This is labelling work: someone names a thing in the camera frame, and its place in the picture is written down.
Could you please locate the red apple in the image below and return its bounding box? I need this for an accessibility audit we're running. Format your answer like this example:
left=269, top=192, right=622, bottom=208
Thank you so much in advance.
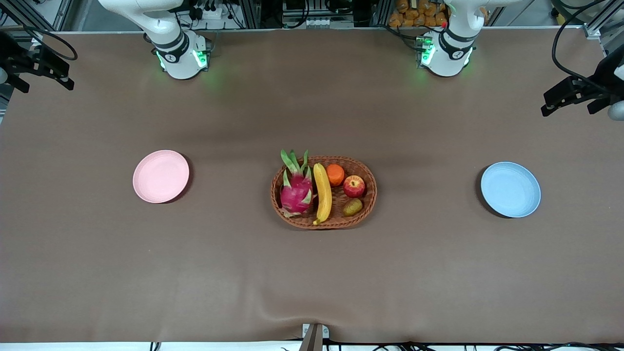
left=343, top=175, right=366, bottom=198

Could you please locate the yellow banana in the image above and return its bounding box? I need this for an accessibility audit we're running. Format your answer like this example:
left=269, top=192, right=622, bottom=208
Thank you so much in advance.
left=312, top=163, right=333, bottom=225

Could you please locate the blue round plate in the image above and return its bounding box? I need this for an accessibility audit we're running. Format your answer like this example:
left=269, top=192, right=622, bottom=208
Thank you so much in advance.
left=481, top=162, right=542, bottom=218

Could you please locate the pink round plate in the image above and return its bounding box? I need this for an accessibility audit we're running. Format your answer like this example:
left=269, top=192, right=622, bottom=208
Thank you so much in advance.
left=133, top=150, right=190, bottom=204

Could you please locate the white power strip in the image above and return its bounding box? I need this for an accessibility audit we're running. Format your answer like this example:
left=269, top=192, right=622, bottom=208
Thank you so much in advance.
left=193, top=0, right=230, bottom=22

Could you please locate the pile of orange items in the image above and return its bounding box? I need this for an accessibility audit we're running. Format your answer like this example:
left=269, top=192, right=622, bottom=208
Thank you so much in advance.
left=389, top=0, right=449, bottom=28

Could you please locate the brown wicker basket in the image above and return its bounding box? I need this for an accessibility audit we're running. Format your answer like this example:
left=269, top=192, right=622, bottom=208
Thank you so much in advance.
left=271, top=156, right=378, bottom=230

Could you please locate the orange fruit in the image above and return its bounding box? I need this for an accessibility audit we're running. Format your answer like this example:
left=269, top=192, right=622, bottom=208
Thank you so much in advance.
left=326, top=164, right=346, bottom=187

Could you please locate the pink dragon fruit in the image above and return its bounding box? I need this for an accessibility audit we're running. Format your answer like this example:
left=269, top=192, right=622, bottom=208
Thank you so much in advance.
left=280, top=149, right=315, bottom=218

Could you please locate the brown table cloth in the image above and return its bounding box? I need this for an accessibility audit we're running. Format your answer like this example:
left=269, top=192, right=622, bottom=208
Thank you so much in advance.
left=0, top=27, right=624, bottom=344

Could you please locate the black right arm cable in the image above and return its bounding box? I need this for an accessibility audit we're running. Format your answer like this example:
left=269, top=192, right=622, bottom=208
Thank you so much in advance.
left=22, top=24, right=78, bottom=62

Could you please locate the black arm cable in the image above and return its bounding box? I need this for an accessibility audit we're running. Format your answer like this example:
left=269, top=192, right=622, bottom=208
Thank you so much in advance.
left=22, top=24, right=78, bottom=62
left=551, top=0, right=624, bottom=93

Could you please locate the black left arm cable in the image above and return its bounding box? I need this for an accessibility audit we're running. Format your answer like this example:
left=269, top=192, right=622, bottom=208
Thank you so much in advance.
left=551, top=0, right=624, bottom=93

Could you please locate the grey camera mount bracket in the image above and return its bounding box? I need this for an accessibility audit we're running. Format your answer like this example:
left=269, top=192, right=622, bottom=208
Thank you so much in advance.
left=300, top=323, right=330, bottom=351

